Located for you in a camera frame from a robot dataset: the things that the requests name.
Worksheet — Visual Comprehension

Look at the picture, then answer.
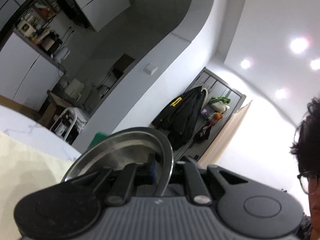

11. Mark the stainless steel bowl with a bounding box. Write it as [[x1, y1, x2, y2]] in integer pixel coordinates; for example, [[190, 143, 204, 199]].
[[62, 127, 174, 197]]

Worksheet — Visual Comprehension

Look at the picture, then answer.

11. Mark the green scouring pad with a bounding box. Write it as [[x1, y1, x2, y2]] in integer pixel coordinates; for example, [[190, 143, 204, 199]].
[[87, 132, 108, 150]]

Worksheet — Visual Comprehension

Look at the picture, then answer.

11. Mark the white lower kitchen cabinet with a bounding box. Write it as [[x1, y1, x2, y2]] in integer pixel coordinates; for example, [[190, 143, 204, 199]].
[[0, 33, 63, 111]]

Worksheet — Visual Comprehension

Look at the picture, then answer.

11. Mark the beige curtain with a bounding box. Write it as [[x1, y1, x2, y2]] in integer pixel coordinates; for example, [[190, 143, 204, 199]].
[[197, 101, 252, 168]]

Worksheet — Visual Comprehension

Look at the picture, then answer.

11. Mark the black hanging jacket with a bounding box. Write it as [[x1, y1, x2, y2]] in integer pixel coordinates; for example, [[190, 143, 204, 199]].
[[151, 86, 208, 151]]

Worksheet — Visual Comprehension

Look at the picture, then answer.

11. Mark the white metal trolley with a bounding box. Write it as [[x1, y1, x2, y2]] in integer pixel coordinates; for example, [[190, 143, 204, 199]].
[[49, 107, 89, 141]]

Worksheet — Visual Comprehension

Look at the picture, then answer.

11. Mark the white air fryer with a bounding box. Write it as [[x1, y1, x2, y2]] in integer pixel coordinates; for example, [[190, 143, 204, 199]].
[[65, 79, 84, 99]]

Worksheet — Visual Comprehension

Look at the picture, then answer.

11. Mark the cream woven table mat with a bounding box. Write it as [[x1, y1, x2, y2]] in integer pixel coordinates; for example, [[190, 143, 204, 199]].
[[1, 132, 72, 239]]

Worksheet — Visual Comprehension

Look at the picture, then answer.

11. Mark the person's head with glasses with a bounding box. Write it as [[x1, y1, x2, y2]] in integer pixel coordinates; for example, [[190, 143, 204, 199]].
[[291, 96, 319, 239]]

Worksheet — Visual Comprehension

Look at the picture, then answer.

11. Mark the white electric kettle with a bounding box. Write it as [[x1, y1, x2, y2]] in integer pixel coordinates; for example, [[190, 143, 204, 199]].
[[55, 47, 71, 63]]

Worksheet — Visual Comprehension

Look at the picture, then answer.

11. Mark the black coffee maker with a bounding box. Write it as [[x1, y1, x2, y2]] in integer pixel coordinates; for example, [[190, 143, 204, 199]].
[[40, 36, 62, 56]]

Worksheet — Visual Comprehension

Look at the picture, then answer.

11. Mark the black metal spice rack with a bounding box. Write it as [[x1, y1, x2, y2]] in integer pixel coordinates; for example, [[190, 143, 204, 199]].
[[22, 0, 61, 44]]

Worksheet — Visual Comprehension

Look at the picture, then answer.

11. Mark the white rice cooker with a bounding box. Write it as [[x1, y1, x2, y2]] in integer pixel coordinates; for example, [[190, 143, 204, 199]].
[[17, 20, 36, 37]]

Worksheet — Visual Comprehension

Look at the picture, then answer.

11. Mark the white wall switch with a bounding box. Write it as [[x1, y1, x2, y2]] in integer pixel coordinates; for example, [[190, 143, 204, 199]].
[[143, 63, 158, 75]]

